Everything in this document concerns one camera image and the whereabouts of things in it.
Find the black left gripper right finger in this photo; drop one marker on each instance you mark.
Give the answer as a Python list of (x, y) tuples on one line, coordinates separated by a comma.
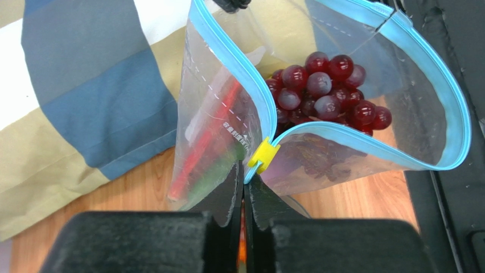
[(279, 239)]

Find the green chili pepper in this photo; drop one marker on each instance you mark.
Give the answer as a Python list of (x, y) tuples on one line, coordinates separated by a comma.
[(213, 173)]

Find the checkered blue beige pillow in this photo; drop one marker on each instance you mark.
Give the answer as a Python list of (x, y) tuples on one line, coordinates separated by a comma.
[(89, 91)]

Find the clear zip top bag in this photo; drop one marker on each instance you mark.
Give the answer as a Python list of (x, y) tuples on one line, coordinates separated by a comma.
[(249, 45)]

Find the dark red grape bunch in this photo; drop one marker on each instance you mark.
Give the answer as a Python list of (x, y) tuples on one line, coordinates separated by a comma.
[(325, 89)]

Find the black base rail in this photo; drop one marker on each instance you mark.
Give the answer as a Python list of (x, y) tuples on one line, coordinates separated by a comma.
[(447, 185)]

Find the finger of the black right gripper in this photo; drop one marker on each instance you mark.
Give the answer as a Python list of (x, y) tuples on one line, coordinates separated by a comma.
[(233, 6)]

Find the red watermelon slice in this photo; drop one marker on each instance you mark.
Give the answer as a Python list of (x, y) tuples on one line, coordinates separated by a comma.
[(179, 186)]

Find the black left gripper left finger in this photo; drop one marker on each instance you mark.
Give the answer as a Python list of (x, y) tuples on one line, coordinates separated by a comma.
[(202, 239)]

